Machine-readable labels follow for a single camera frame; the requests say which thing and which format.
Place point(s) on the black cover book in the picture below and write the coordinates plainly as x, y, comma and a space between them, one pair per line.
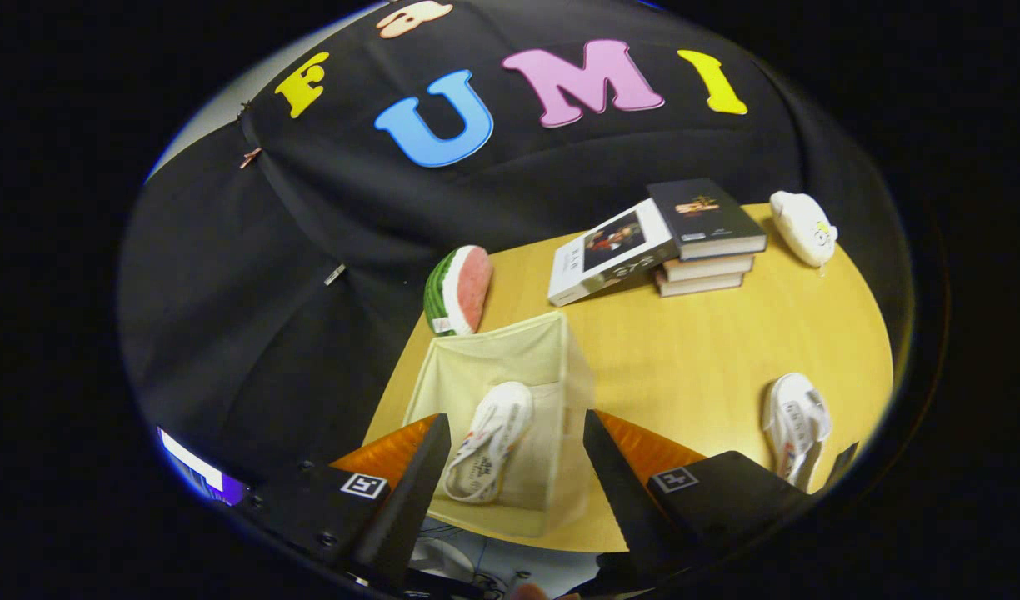
706, 217

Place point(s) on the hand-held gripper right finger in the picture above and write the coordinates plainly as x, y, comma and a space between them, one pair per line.
618, 500

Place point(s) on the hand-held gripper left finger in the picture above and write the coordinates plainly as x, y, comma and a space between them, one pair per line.
406, 500

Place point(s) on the white cover book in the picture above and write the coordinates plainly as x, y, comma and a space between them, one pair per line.
577, 271

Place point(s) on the copper cloth clip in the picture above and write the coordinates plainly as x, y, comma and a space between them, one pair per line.
250, 157

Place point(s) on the white plush toy with face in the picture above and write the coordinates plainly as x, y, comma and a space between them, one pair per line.
802, 225

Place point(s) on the white patterned shoe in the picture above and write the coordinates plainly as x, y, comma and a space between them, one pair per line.
493, 437
797, 421

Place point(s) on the watermelon slice plush pillow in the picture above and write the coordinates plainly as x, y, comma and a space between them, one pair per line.
464, 287

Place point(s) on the silver cloth clip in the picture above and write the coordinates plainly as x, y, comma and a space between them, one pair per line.
335, 274

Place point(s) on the cream fabric storage box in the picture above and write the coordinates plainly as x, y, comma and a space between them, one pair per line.
485, 350

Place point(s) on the computer screen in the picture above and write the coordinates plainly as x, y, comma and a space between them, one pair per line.
197, 467

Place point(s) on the thin book with pale pages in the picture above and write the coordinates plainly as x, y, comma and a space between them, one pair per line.
697, 284
710, 267

